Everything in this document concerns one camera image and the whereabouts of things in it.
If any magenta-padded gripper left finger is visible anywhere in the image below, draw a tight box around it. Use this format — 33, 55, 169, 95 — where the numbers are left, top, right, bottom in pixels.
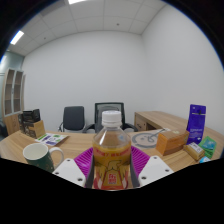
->
52, 146, 96, 189

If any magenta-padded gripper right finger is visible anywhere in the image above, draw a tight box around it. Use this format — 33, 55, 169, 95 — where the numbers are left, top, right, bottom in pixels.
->
129, 145, 175, 188

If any tea bottle with white cap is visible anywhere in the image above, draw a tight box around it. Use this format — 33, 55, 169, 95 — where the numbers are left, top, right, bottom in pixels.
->
92, 110, 132, 191

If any orange box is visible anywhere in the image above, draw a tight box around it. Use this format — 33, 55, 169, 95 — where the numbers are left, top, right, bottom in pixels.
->
155, 129, 190, 157

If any round printed white paper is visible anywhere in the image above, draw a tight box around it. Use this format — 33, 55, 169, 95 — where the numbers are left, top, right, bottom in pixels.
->
131, 128, 171, 149

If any green and white mug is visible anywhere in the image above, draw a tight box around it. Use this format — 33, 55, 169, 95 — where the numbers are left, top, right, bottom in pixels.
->
22, 142, 65, 174

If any printed leaflet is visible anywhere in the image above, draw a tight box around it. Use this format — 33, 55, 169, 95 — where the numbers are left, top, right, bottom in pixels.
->
34, 132, 69, 147

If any small tan box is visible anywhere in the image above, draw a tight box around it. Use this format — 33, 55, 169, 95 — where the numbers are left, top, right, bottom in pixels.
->
183, 142, 206, 162

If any small blue packet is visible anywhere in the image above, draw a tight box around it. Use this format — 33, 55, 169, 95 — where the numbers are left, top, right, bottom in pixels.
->
198, 155, 212, 164

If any black office chair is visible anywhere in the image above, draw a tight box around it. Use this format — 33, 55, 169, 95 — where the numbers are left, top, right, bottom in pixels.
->
58, 105, 86, 133

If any green packet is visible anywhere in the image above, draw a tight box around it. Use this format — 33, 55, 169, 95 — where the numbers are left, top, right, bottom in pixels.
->
198, 135, 218, 159

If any purple standing bag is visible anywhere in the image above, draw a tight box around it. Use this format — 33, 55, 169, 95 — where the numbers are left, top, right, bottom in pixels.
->
185, 103, 207, 145

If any grey mesh office chair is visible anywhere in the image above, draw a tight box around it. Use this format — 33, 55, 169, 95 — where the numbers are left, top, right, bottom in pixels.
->
82, 101, 139, 134

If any small black box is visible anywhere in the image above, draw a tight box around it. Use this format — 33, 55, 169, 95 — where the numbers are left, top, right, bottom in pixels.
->
18, 112, 26, 134

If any wooden shelf cabinet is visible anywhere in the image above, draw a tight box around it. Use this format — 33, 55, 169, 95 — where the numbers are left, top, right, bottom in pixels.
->
2, 68, 26, 136

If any small ceiling light panel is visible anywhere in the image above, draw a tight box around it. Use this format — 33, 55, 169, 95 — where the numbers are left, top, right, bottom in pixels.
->
9, 30, 25, 46

